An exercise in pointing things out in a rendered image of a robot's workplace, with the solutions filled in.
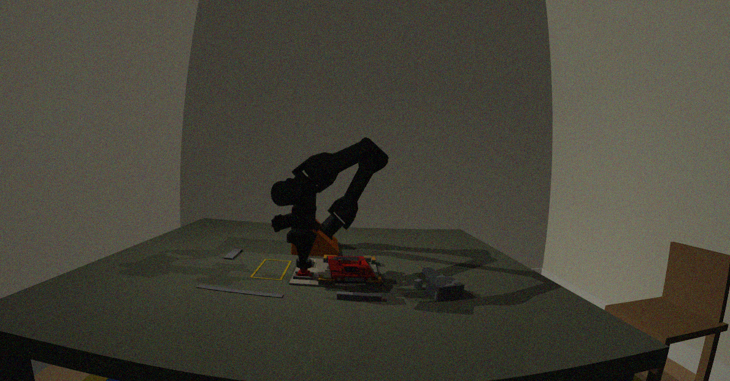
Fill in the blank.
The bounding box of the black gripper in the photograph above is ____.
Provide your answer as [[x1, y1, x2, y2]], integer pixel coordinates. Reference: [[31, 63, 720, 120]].
[[286, 203, 318, 266]]

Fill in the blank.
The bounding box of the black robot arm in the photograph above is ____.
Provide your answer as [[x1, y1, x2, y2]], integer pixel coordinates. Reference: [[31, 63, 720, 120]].
[[271, 137, 388, 240]]

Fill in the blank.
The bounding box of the black toy wheel with grey hub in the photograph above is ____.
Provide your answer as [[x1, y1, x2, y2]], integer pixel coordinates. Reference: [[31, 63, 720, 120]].
[[296, 258, 312, 269]]

